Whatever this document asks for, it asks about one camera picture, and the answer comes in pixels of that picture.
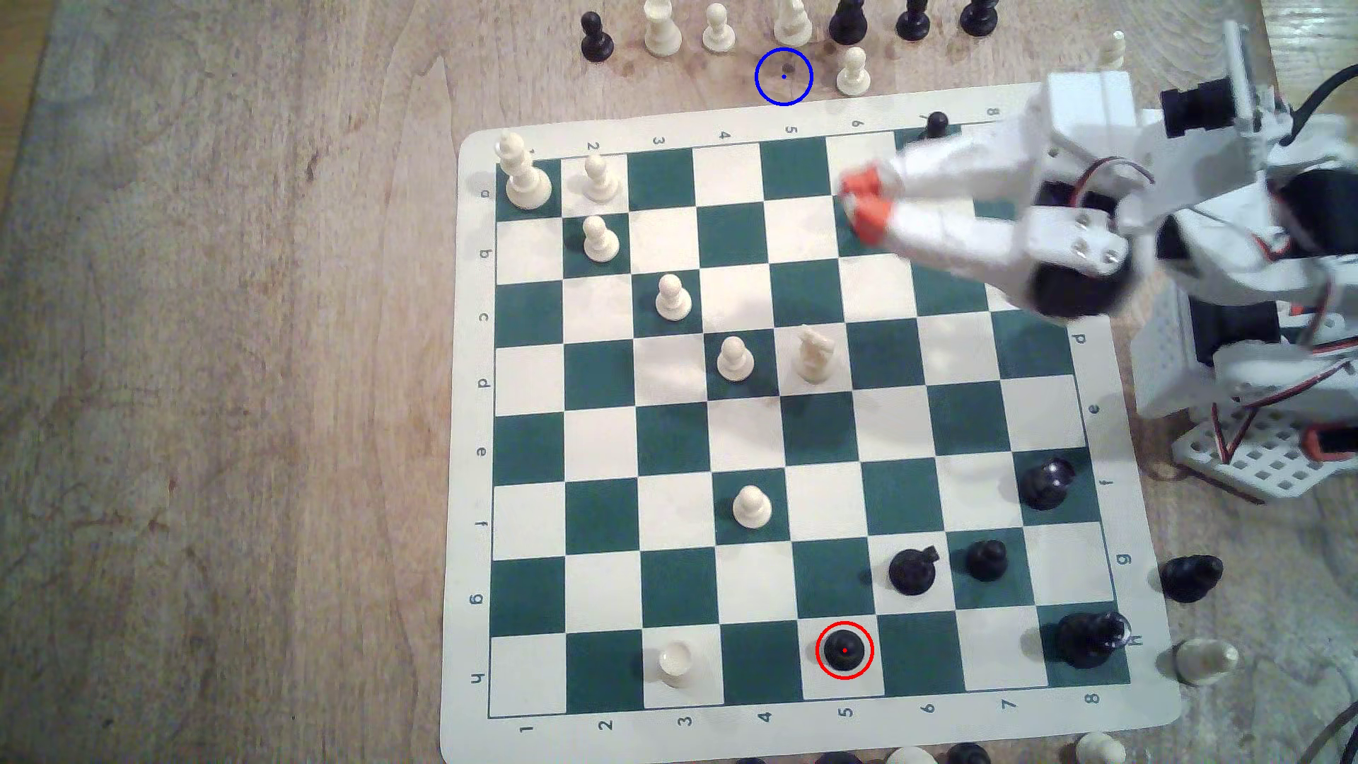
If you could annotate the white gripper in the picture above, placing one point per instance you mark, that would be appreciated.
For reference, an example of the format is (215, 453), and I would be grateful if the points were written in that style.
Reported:
(1018, 212)

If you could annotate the black pawn chess piece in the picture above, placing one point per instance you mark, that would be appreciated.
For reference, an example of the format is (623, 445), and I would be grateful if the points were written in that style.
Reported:
(936, 124)
(596, 40)
(987, 559)
(845, 648)

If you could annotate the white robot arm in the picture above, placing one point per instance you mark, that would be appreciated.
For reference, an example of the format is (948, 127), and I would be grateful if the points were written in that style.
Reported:
(1199, 175)

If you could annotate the white pawn chess piece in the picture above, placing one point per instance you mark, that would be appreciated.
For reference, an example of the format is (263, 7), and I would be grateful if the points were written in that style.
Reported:
(673, 297)
(600, 178)
(853, 72)
(734, 358)
(752, 507)
(599, 239)
(718, 30)

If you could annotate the white knight chess piece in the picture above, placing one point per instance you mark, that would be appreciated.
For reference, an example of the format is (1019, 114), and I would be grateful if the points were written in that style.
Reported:
(814, 353)

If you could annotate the black rook chess piece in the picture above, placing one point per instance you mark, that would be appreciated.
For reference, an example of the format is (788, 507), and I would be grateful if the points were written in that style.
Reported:
(1045, 485)

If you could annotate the white rook chess piece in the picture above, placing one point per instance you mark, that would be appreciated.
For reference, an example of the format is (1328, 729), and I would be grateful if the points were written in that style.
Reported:
(675, 663)
(662, 30)

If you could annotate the black knight chess piece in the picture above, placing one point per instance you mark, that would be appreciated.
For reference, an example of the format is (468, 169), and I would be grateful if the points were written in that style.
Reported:
(912, 570)

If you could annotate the green white chess board mat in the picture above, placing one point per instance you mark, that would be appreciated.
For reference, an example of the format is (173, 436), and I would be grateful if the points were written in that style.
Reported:
(679, 446)

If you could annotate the black bishop chess piece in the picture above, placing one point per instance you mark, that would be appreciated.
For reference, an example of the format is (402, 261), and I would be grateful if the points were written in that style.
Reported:
(1190, 578)

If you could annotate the black king chess piece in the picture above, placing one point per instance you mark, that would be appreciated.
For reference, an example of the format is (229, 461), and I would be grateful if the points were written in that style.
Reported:
(1088, 637)

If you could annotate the white king chess piece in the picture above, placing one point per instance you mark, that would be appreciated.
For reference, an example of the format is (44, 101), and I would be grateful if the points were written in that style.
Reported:
(525, 175)

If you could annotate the white bishop chess piece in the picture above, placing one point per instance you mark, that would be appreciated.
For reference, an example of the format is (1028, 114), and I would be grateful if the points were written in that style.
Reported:
(1206, 660)

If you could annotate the orange black clamp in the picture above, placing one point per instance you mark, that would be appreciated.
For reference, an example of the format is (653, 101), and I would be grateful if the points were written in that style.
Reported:
(1332, 440)

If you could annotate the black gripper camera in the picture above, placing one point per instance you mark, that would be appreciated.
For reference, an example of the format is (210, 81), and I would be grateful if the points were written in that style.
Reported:
(1194, 106)

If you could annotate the white grid base plate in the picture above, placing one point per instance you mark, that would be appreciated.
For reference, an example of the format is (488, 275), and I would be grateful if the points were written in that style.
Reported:
(1263, 462)

